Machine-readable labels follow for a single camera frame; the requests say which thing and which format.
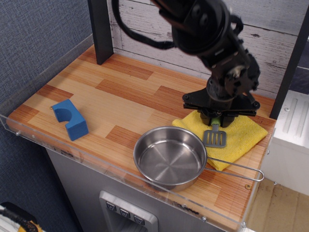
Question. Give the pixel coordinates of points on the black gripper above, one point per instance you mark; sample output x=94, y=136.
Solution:
x=213, y=100

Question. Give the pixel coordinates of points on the green handled grey spatula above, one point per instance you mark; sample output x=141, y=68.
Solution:
x=215, y=137

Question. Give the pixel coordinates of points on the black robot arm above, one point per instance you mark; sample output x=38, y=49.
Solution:
x=207, y=30

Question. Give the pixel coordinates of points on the yellow cloth napkin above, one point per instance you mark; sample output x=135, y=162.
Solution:
x=242, y=135

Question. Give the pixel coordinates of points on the stainless steel pan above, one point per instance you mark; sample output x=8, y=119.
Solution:
x=171, y=158

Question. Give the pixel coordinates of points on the white appliance at right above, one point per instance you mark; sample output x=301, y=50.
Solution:
x=286, y=161

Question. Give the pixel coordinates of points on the blue arch block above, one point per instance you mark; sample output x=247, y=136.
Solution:
x=76, y=125

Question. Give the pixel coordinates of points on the grey cabinet with dispenser panel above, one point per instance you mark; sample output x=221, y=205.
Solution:
x=104, y=204

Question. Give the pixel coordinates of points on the yellow object bottom left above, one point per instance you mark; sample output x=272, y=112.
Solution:
x=30, y=228

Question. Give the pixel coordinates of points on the dark right post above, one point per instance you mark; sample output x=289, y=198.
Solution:
x=291, y=67

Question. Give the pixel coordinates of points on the dark post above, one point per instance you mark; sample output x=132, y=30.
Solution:
x=100, y=24
x=291, y=67

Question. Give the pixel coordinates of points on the clear acrylic guard rail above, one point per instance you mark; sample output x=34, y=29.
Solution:
x=121, y=100

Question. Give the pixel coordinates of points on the dark left post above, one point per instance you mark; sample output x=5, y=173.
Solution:
x=100, y=24

